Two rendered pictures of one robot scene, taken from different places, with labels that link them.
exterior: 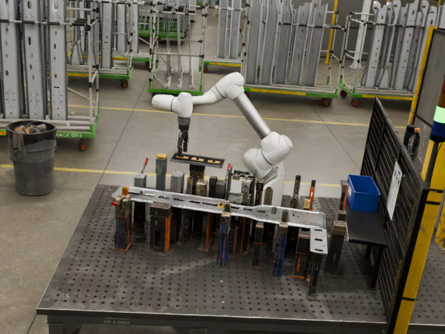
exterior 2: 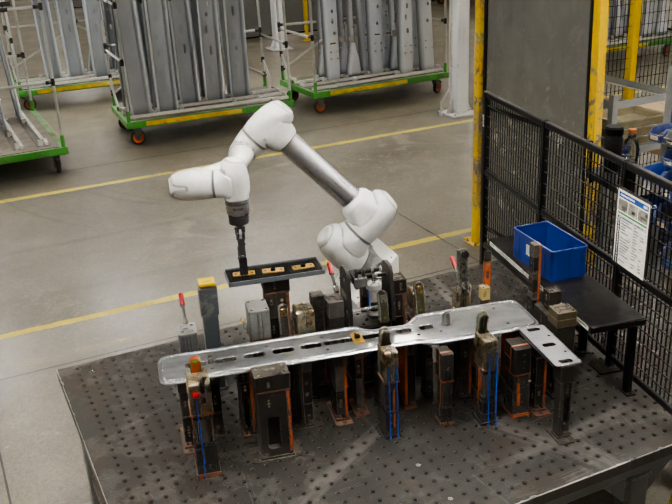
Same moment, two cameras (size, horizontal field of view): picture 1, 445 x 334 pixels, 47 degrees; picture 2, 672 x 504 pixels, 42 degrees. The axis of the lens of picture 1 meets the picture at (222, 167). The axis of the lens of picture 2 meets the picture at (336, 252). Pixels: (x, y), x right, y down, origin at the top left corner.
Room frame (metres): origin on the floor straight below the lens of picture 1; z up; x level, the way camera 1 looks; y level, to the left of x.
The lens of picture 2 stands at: (0.35, 1.05, 2.51)
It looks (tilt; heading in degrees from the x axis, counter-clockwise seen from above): 23 degrees down; 339
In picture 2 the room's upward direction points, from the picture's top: 3 degrees counter-clockwise
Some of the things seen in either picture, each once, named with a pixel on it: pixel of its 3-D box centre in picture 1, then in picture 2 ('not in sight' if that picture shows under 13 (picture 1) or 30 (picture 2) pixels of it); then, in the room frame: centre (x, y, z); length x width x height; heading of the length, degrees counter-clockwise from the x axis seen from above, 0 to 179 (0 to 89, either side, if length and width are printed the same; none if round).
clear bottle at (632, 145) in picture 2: (413, 144); (630, 154); (2.90, -1.12, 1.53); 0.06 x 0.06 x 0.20
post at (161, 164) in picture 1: (160, 186); (212, 337); (3.34, 0.43, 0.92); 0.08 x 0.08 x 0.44; 83
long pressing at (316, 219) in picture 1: (217, 206); (352, 340); (2.94, 0.01, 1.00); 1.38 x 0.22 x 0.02; 83
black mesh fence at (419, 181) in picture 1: (371, 237); (571, 315); (3.11, -1.07, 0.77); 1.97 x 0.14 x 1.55; 173
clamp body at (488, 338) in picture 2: (279, 248); (484, 378); (2.69, -0.39, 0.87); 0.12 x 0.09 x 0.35; 173
